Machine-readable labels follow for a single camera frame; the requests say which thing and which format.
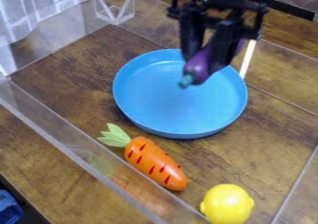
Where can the blue round tray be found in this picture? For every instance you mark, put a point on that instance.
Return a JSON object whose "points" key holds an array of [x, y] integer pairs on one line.
{"points": [[173, 112]]}

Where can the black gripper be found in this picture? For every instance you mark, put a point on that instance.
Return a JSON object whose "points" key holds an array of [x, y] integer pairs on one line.
{"points": [[237, 18]]}

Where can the yellow toy lemon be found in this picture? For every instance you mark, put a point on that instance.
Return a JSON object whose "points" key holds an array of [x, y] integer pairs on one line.
{"points": [[228, 204]]}

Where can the white checkered curtain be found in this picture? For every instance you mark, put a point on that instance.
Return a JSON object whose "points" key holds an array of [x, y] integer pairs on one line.
{"points": [[21, 15]]}

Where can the clear acrylic enclosure wall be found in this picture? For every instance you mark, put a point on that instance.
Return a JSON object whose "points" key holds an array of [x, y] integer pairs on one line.
{"points": [[57, 103]]}

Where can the orange toy carrot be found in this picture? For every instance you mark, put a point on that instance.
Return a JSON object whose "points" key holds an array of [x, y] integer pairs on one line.
{"points": [[146, 157]]}

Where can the purple toy eggplant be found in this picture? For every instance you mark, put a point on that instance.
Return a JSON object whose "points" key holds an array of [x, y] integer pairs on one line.
{"points": [[204, 66]]}

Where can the blue object at corner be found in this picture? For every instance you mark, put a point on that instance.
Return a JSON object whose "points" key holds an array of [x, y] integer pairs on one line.
{"points": [[11, 211]]}

